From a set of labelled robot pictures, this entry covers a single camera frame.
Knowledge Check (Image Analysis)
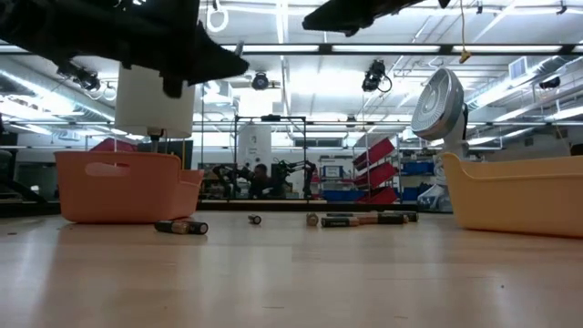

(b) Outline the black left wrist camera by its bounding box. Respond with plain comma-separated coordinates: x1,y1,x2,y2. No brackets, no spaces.
161,73,186,99

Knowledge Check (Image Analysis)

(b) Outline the white and blue steam iron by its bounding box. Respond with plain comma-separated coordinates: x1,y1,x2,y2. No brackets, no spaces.
411,67,470,213

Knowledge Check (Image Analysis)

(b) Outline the white hanging cable loop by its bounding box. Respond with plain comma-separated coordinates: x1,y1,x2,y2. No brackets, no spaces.
205,0,230,34

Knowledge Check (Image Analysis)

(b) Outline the orange plastic bin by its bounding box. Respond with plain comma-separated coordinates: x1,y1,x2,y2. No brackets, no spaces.
54,150,205,224

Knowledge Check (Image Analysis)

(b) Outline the red tilted shelf bin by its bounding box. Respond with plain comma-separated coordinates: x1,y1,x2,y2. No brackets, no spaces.
354,161,400,189
353,137,396,170
357,186,400,205

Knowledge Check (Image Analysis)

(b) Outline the black overhead rig beam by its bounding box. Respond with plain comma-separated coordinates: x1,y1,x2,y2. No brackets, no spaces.
0,43,583,56

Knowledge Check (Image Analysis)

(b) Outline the yellow hanging cable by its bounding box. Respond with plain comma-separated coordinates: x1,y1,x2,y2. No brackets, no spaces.
457,0,473,64

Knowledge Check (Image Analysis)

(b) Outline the person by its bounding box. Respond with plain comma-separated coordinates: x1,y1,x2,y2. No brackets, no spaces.
249,162,274,200

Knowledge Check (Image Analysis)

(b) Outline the blue shelf bin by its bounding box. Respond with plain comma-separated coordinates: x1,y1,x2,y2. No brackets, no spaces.
322,190,365,203
400,184,429,201
400,161,436,177

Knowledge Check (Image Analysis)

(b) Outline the black ceiling camera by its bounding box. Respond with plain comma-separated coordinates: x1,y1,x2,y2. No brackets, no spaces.
251,71,271,91
362,58,393,94
56,61,102,92

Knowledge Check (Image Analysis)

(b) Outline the black aluminium table frame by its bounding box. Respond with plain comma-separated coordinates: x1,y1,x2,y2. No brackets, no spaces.
0,198,455,216

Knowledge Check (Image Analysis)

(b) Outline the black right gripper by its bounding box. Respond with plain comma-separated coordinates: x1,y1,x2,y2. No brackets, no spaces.
302,0,450,37

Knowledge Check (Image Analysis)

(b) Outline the white round column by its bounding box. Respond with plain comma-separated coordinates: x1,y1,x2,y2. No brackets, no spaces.
236,125,273,172

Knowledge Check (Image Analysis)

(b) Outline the black background frame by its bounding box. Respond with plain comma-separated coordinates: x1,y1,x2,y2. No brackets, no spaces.
233,115,308,200

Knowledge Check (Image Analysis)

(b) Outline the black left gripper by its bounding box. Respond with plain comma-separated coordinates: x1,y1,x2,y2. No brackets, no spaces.
104,0,251,87

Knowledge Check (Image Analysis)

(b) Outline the yellow plastic bin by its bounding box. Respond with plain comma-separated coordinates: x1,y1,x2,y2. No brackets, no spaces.
442,152,583,240

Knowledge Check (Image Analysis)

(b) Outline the white shade wooden base lamp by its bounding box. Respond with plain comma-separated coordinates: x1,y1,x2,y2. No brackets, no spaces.
113,63,197,154

